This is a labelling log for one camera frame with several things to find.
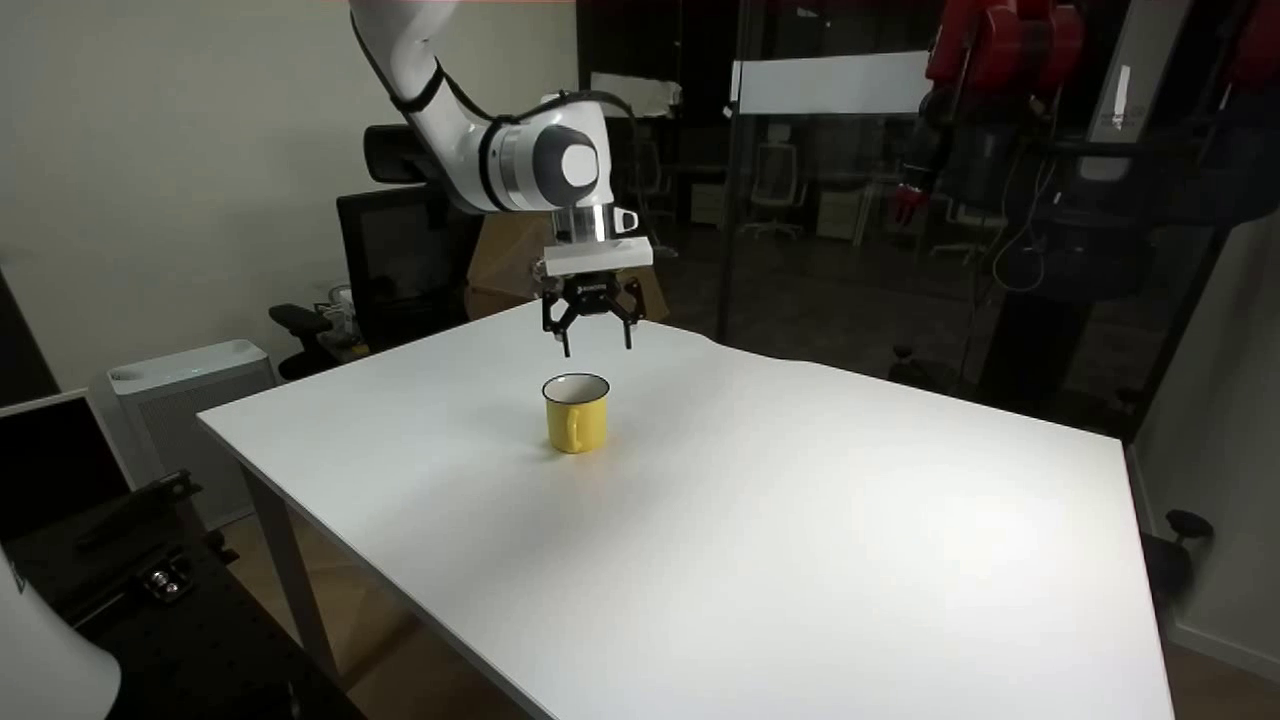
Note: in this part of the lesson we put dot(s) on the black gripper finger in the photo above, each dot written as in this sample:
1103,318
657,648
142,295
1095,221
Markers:
556,318
625,313

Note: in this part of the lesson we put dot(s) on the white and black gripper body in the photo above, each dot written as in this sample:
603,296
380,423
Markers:
591,243

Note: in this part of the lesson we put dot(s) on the yellow enamel mug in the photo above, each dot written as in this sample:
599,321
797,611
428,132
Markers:
579,410

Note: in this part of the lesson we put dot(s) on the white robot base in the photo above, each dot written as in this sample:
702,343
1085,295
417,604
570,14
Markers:
45,666

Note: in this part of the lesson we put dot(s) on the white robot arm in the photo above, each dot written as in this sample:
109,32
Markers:
543,163

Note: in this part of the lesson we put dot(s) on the black monitor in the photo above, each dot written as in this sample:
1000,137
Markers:
407,261

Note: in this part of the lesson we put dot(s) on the red humanoid robot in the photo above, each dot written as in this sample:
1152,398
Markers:
1088,124

